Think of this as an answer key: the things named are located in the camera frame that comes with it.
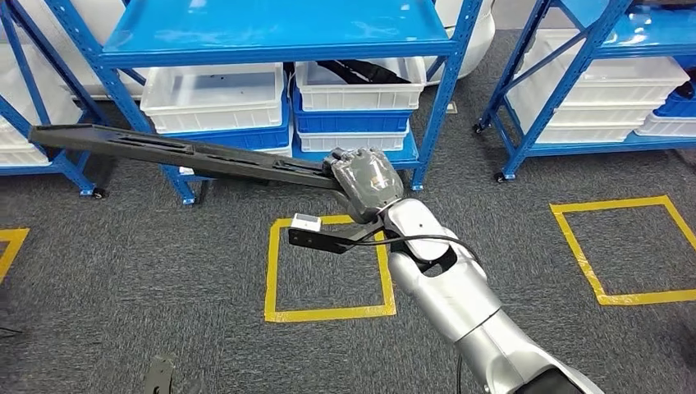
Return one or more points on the long black plastic car part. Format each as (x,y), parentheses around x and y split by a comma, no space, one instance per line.
(108,141)

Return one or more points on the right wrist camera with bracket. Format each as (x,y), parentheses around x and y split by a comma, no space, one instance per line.
(315,239)

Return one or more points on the large white plastic crate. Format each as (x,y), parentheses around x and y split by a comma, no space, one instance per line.
(614,84)

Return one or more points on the white car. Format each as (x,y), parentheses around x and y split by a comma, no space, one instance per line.
(467,38)

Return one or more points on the black part inside crate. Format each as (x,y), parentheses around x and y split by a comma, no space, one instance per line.
(369,72)

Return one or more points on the yellow floor tape square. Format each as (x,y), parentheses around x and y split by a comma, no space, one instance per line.
(641,298)
(13,239)
(326,314)

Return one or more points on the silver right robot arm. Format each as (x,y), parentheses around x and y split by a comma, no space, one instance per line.
(451,293)

